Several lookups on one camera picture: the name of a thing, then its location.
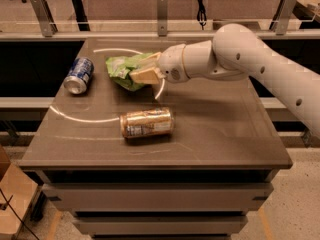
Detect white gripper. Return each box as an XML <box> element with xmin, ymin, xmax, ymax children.
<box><xmin>129</xmin><ymin>44</ymin><xmax>189</xmax><ymax>84</ymax></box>

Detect green rice chip bag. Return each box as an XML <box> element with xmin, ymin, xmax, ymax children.
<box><xmin>106</xmin><ymin>53</ymin><xmax>150</xmax><ymax>92</ymax></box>

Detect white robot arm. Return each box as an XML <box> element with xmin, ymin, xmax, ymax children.
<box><xmin>130</xmin><ymin>24</ymin><xmax>320</xmax><ymax>137</ymax></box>

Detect gold drink can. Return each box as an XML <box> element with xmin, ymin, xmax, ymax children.
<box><xmin>120</xmin><ymin>107</ymin><xmax>174</xmax><ymax>138</ymax></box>

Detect blue pepsi can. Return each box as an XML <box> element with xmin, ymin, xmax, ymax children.
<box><xmin>63</xmin><ymin>57</ymin><xmax>94</xmax><ymax>95</ymax></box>

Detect grey drawer cabinet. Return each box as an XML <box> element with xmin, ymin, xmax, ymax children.
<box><xmin>21</xmin><ymin>38</ymin><xmax>291</xmax><ymax>240</ymax></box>

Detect upper grey drawer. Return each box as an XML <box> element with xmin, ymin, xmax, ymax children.
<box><xmin>43</xmin><ymin>183</ymin><xmax>273</xmax><ymax>212</ymax></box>

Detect grey drawer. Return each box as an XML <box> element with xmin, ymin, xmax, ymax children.
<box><xmin>74</xmin><ymin>216</ymin><xmax>247</xmax><ymax>236</ymax></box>
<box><xmin>43</xmin><ymin>183</ymin><xmax>273</xmax><ymax>212</ymax></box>

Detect lower grey drawer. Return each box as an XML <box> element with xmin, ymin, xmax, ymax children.
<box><xmin>74</xmin><ymin>216</ymin><xmax>247</xmax><ymax>236</ymax></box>

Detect wooden box at left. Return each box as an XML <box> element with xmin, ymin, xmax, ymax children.
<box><xmin>0</xmin><ymin>146</ymin><xmax>37</xmax><ymax>240</ymax></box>

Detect middle metal railing bracket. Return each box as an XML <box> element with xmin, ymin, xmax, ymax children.
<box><xmin>157</xmin><ymin>0</ymin><xmax>168</xmax><ymax>36</ymax></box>

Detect metal railing bracket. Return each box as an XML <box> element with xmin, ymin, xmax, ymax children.
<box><xmin>157</xmin><ymin>0</ymin><xmax>168</xmax><ymax>36</ymax></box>
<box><xmin>273</xmin><ymin>0</ymin><xmax>297</xmax><ymax>35</ymax></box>
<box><xmin>30</xmin><ymin>0</ymin><xmax>57</xmax><ymax>37</ymax></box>

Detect black hanging cable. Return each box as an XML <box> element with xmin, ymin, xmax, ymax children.
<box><xmin>195</xmin><ymin>0</ymin><xmax>208</xmax><ymax>31</ymax></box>

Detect left metal railing bracket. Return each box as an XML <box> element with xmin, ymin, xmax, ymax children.
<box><xmin>30</xmin><ymin>0</ymin><xmax>57</xmax><ymax>37</ymax></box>

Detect right metal railing bracket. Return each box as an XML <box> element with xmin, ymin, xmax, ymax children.
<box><xmin>273</xmin><ymin>0</ymin><xmax>297</xmax><ymax>35</ymax></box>

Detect metal guard rail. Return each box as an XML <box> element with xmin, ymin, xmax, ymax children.
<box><xmin>0</xmin><ymin>29</ymin><xmax>320</xmax><ymax>41</ymax></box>

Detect black cable at left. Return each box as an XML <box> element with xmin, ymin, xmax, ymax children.
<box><xmin>0</xmin><ymin>187</ymin><xmax>41</xmax><ymax>240</ymax></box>

